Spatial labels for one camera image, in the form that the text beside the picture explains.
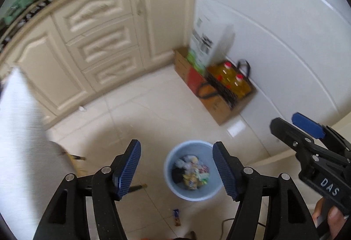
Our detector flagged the pile of crumpled wrappers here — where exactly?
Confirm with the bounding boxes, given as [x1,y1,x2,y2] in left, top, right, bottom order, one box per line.
[172,155,210,190]

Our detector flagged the cream kitchen base cabinet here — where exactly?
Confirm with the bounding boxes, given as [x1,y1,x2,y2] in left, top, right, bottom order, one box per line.
[0,0,200,131]

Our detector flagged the light blue waste bin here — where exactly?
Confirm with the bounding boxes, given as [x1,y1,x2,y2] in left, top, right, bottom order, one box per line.
[164,140,224,201]

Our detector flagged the brown cardboard box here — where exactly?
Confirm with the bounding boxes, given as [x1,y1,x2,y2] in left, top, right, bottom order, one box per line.
[174,46,258,126]

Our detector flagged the red bag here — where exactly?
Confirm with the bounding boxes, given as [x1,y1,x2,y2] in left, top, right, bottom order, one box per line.
[187,67,220,100]

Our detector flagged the cooking oil bottle red cap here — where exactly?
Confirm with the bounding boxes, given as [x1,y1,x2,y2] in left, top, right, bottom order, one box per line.
[215,61,240,85]
[233,73,253,99]

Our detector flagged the white and green carton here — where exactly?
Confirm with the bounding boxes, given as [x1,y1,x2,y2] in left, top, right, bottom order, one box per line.
[186,17,236,71]

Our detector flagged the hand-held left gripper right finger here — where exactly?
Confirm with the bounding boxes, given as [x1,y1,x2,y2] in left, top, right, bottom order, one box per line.
[212,141,320,240]

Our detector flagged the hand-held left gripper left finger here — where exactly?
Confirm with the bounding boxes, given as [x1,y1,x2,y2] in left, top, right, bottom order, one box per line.
[33,139,142,240]

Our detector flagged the black plastic bag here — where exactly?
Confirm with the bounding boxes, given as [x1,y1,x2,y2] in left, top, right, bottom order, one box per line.
[172,167,188,185]

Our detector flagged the person's right hand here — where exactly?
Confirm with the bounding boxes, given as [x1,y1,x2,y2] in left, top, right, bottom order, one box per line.
[312,198,350,230]

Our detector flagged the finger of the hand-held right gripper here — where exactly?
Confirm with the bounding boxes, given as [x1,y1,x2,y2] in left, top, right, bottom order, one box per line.
[291,112,351,159]
[269,117,351,172]

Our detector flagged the green kitchen appliance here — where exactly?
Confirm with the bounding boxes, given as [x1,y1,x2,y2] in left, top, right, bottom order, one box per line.
[2,0,47,25]

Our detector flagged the thin dark floor cable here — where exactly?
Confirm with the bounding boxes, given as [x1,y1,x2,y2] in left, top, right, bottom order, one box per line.
[221,218,269,233]

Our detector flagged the blue and brown snack wrapper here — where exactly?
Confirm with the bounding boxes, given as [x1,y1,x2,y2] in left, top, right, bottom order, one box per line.
[172,209,182,227]

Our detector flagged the cooking oil bottles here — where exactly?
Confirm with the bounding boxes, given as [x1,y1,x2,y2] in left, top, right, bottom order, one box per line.
[205,59,252,109]

